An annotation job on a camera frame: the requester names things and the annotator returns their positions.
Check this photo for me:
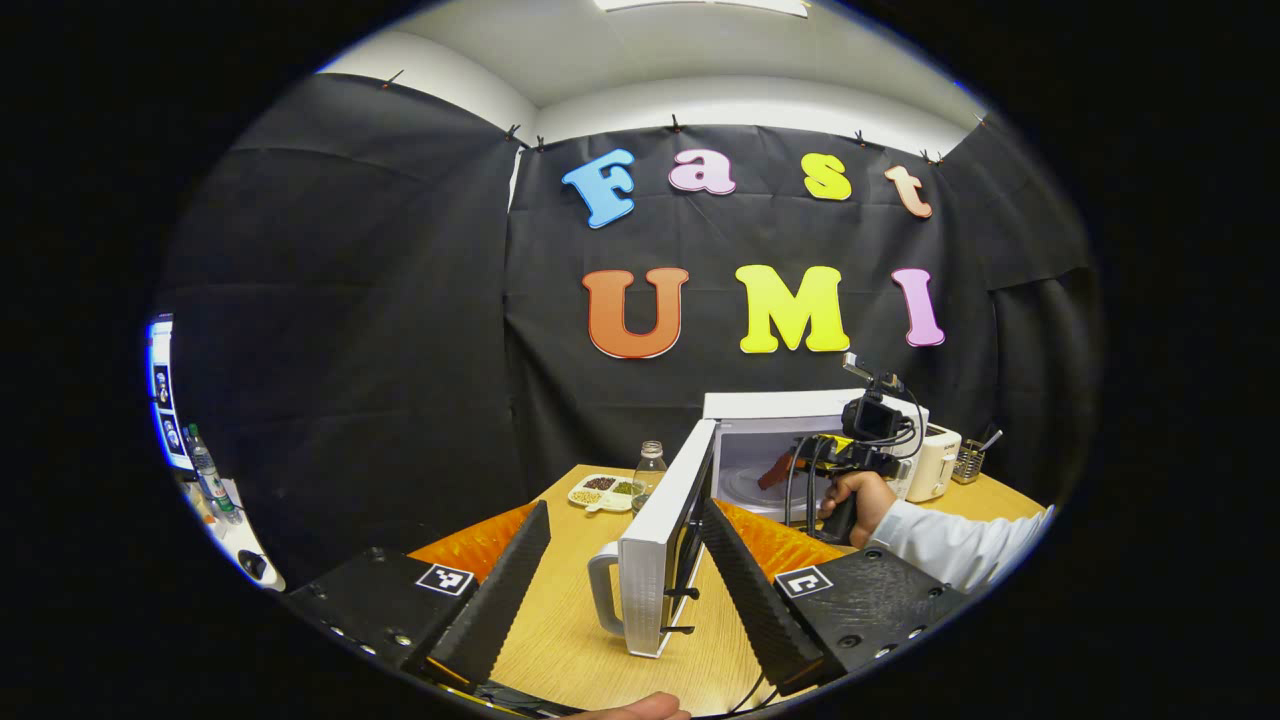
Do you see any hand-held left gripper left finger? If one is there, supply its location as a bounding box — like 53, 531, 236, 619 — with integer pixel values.
285, 500, 553, 691

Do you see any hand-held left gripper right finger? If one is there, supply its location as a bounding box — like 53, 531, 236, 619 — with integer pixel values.
703, 498, 971, 696

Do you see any white microwave oven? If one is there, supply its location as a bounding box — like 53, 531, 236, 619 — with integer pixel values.
587, 390, 931, 659

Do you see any white toaster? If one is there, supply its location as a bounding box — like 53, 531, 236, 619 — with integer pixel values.
905, 423, 963, 504

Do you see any white divided plate with grains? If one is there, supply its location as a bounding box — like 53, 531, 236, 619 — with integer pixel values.
567, 472, 647, 515

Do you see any clear water bottle green label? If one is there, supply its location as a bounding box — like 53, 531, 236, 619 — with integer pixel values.
631, 440, 669, 517

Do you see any white side table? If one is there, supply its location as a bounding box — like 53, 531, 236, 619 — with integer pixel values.
178, 470, 288, 593

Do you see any black backdrop cloth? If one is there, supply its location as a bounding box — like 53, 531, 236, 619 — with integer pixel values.
160, 72, 1101, 581

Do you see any small plastic bottle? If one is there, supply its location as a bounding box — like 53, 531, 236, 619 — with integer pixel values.
187, 423, 234, 522

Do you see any large ceiling light panel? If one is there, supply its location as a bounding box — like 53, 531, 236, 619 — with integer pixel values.
594, 0, 812, 20

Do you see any black cable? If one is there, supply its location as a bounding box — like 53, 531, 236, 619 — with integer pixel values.
783, 436, 836, 528

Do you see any wall poster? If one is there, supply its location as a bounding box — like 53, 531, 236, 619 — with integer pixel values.
147, 318, 193, 472

